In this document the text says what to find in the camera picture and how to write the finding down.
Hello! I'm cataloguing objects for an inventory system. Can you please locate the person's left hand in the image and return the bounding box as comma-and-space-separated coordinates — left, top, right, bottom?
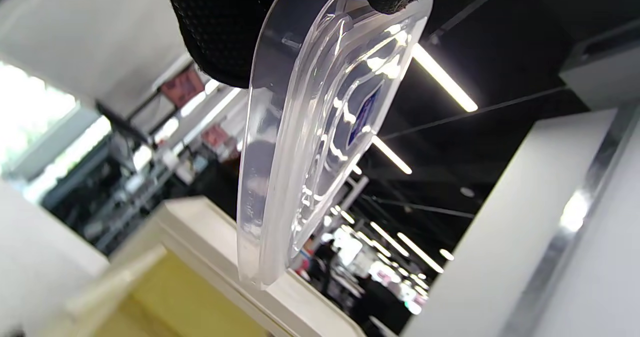
160, 0, 435, 89

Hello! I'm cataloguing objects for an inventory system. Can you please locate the clear plastic lid blue label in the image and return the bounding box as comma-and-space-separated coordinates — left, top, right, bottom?
236, 0, 435, 290

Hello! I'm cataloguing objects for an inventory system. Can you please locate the cream plastic cabinet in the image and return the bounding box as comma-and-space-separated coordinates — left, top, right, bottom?
65, 196, 368, 337

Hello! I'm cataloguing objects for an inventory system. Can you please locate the large window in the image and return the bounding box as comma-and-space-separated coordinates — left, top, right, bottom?
0, 62, 78, 170

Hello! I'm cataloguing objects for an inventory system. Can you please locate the long ceiling light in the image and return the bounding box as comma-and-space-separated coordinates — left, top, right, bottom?
372, 136, 413, 175
412, 44, 478, 113

